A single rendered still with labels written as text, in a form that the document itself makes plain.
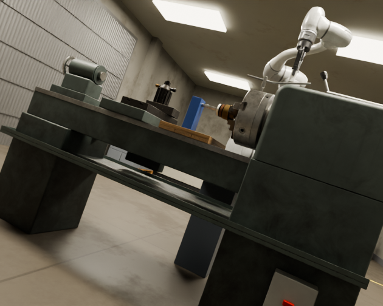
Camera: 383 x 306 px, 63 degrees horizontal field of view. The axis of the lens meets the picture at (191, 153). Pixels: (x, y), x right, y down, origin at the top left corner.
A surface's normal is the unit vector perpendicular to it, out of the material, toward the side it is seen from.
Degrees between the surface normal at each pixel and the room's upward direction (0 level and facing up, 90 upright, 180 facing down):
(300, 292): 90
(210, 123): 90
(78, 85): 90
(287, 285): 90
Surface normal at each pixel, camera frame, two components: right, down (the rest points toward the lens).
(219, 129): -0.30, -0.12
